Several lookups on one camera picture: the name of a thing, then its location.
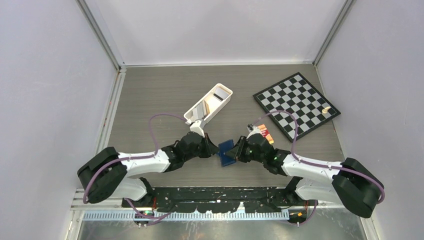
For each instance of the grey cards in tray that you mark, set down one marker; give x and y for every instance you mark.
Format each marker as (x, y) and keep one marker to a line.
(200, 111)

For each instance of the silver card at tray end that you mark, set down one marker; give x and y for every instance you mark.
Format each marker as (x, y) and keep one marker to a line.
(221, 94)

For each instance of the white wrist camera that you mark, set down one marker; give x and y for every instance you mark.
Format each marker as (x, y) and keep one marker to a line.
(196, 126)
(253, 129)

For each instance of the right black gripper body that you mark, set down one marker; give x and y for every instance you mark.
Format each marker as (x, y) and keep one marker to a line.
(249, 154)

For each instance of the beige chess piece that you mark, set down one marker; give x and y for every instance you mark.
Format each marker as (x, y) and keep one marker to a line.
(326, 110)

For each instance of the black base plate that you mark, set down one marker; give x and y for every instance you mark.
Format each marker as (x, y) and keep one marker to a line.
(265, 199)

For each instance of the black white chessboard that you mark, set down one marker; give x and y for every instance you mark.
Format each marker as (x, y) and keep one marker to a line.
(296, 95)

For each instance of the red orange card pack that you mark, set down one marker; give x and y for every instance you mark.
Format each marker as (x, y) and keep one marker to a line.
(265, 133)

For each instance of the white plastic tray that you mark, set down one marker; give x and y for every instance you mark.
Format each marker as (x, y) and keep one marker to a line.
(214, 105)

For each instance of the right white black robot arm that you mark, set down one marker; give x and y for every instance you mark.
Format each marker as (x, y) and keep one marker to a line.
(347, 183)

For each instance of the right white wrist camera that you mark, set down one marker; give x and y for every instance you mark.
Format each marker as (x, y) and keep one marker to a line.
(253, 129)

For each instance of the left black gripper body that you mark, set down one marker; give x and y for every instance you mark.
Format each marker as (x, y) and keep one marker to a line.
(202, 150)

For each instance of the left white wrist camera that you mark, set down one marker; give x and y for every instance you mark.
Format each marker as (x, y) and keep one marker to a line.
(196, 126)

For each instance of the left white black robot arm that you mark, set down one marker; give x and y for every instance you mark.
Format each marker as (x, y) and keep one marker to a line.
(112, 174)

